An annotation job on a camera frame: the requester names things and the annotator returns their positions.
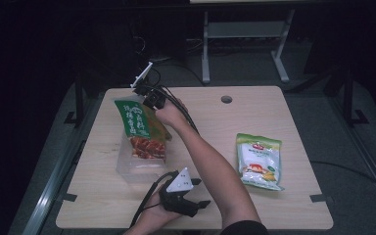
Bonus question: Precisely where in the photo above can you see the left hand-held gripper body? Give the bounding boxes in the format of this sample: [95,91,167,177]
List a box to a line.
[159,166,200,218]

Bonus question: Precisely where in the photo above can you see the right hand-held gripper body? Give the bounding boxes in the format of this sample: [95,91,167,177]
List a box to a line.
[130,62,168,110]

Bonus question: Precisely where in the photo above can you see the green and red seasoning packet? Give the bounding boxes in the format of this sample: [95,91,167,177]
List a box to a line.
[114,97,173,165]

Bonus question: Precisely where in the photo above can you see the clear plastic container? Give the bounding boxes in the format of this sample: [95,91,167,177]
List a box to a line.
[116,93,171,184]

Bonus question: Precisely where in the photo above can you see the green and white packet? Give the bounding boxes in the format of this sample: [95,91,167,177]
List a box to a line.
[235,132,286,192]

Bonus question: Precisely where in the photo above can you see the person's right hand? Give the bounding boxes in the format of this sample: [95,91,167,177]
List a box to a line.
[154,97,191,129]

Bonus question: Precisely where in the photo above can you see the person's left hand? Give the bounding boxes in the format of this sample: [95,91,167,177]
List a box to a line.
[123,195,182,235]

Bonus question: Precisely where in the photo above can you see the black sleeve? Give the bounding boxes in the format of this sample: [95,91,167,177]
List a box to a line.
[219,219,271,235]

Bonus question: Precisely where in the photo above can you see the black metal stand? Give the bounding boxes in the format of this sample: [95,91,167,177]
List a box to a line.
[342,68,370,127]
[63,73,86,128]

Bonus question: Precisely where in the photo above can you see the left hand-held gripper black cable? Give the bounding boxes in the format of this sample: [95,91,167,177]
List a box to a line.
[129,169,179,228]

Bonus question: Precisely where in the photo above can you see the hand-held gripper black cable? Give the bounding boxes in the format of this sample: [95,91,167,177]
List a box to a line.
[156,84,201,135]
[129,169,179,228]

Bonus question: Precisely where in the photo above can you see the right hand-held gripper black cable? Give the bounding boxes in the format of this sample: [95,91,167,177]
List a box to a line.
[156,84,201,135]

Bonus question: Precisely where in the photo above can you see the black floor cables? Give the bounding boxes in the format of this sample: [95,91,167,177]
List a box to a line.
[136,34,208,88]

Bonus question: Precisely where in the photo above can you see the white metal table frame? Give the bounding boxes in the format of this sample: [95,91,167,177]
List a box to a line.
[201,9,297,84]

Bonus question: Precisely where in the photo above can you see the metal frame rail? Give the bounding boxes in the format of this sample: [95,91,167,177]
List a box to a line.
[325,94,376,212]
[22,94,105,235]

